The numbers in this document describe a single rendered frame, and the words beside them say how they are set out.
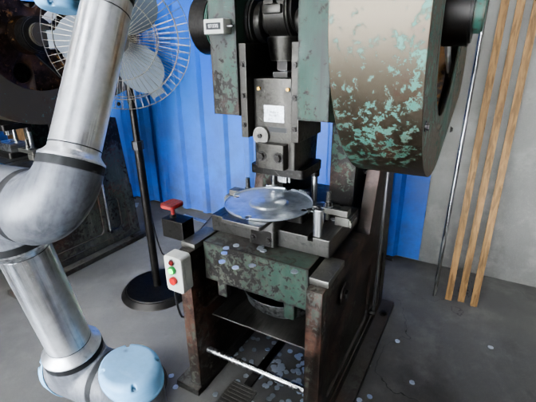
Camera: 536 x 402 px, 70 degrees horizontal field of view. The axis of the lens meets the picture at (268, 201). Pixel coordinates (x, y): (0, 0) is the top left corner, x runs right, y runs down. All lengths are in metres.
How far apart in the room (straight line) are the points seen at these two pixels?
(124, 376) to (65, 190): 0.40
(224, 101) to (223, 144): 1.60
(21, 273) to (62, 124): 0.27
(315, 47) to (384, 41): 0.37
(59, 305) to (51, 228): 0.22
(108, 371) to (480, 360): 1.56
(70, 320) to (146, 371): 0.17
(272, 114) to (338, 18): 0.51
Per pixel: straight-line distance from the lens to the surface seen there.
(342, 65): 0.79
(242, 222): 1.12
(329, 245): 1.20
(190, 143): 3.08
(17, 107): 2.15
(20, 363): 2.10
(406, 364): 1.86
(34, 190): 0.61
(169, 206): 1.35
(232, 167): 2.88
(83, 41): 0.66
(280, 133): 1.22
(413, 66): 0.76
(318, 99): 1.10
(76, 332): 0.87
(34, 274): 0.77
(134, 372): 0.85
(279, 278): 1.22
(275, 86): 1.21
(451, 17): 1.07
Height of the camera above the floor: 1.25
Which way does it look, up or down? 22 degrees down
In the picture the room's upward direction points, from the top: 1 degrees counter-clockwise
